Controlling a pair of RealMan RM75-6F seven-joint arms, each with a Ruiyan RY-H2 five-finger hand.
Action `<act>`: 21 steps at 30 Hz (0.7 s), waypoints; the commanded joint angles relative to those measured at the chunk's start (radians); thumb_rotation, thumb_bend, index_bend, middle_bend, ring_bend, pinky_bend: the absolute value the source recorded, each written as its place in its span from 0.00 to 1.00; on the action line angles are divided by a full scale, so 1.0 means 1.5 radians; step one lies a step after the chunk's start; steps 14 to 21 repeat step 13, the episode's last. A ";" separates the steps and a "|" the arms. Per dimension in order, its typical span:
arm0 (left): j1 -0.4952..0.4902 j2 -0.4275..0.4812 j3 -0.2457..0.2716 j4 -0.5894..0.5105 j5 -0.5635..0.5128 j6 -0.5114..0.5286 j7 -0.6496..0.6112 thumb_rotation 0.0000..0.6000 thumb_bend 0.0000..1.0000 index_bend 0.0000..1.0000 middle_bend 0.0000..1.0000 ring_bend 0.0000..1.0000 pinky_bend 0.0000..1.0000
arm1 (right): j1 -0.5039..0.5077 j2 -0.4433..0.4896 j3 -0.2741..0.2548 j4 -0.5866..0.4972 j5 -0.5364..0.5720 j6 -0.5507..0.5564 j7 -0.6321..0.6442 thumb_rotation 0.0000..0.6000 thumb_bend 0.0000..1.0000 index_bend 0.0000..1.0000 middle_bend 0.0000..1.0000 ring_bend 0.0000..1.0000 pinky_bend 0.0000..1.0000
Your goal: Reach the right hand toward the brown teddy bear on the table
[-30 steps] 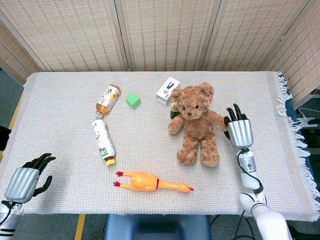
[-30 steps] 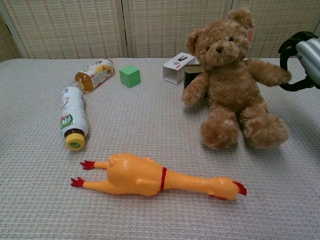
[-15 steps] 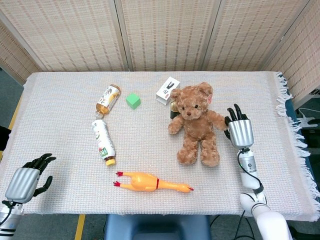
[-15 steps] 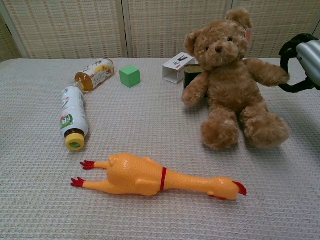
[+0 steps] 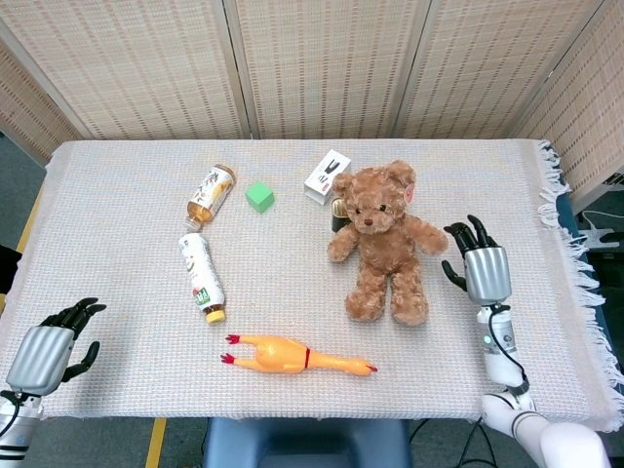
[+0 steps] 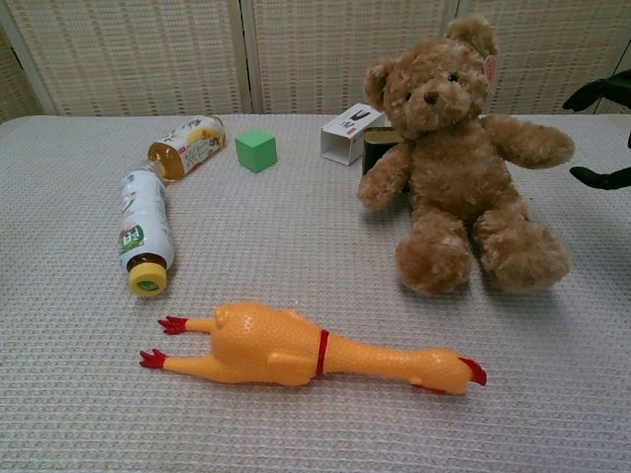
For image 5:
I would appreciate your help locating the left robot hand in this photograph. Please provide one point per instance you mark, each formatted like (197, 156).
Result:
(41, 356)

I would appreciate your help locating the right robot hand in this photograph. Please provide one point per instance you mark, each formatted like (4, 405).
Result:
(487, 273)

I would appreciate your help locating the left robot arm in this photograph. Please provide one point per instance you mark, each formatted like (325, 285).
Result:
(19, 424)

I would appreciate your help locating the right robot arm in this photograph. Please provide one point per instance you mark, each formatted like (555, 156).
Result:
(502, 361)

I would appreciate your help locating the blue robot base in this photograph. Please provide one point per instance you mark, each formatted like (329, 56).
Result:
(307, 443)

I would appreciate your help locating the brown plush teddy bear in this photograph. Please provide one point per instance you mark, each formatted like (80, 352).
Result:
(385, 253)

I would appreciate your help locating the yellow rubber chicken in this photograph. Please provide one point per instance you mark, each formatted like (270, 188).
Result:
(278, 356)

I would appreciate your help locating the black object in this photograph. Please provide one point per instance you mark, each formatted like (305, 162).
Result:
(7, 268)

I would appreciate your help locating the white plastic object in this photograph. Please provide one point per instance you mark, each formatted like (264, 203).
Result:
(602, 236)

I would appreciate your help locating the beige woven tablecloth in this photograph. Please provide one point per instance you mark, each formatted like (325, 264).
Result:
(122, 219)

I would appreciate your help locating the black and gold can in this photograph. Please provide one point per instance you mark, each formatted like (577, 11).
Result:
(337, 218)

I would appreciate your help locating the white-label bottle with yellow cap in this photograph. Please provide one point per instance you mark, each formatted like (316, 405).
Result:
(200, 273)

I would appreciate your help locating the white cardboard box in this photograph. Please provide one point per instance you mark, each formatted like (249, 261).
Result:
(319, 184)

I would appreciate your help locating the yellow-label tea bottle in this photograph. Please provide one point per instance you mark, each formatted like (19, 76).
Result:
(212, 192)

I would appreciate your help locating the green cube block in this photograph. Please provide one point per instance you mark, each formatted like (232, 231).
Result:
(259, 197)

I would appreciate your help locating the beige folding screen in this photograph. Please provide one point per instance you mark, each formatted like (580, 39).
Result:
(317, 63)

